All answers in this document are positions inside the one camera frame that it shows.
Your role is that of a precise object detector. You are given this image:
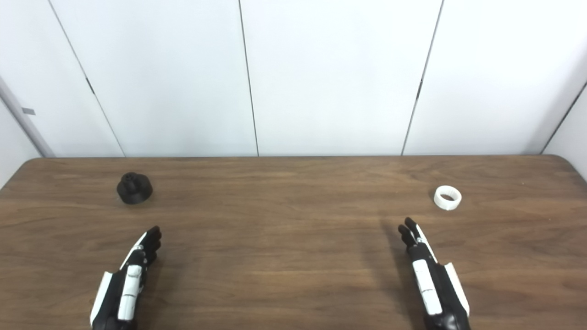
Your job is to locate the white and black right hand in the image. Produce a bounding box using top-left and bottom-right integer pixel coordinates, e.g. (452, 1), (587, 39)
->
(398, 217), (471, 330)

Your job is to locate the white and black left hand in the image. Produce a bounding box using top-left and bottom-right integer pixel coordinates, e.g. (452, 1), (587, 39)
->
(90, 225), (162, 330)

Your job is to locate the white plastic ring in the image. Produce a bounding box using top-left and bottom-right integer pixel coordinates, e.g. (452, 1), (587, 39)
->
(433, 185), (462, 211)

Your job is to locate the round black plastic part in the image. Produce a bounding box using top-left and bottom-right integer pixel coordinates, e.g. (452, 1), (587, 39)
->
(116, 172), (153, 204)

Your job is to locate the grey wall corner post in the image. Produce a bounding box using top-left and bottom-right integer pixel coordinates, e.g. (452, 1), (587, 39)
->
(0, 76), (55, 158)

